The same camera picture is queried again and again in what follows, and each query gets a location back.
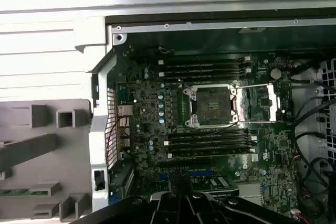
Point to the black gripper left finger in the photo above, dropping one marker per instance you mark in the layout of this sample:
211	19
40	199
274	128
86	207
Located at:
165	208

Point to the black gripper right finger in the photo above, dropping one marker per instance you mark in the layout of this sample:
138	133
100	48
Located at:
199	208

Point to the metal socket cover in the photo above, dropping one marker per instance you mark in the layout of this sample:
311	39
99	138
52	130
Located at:
273	103

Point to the CPU socket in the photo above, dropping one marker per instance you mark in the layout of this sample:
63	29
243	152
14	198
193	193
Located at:
212	104

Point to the black expansion slot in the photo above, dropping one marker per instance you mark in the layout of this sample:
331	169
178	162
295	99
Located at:
183	163

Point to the silver heat sink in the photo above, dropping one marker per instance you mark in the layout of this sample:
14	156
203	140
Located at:
249	192

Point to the black RAM slot row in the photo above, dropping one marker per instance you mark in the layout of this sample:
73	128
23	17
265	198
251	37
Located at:
204	70
210	142

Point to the green motherboard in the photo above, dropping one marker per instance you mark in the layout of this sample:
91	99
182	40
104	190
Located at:
273	155

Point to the black open PC case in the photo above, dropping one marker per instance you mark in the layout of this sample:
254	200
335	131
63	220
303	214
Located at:
101	129

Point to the grey parts rack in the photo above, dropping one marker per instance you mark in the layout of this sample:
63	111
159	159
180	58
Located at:
39	150

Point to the green RAM stick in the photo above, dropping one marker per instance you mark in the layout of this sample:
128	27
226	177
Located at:
13	193

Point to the silver coin cell battery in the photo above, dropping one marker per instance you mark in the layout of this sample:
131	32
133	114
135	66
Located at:
275	73

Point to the perforated metal drive cage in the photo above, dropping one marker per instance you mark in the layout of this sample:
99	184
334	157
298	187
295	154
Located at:
328	77

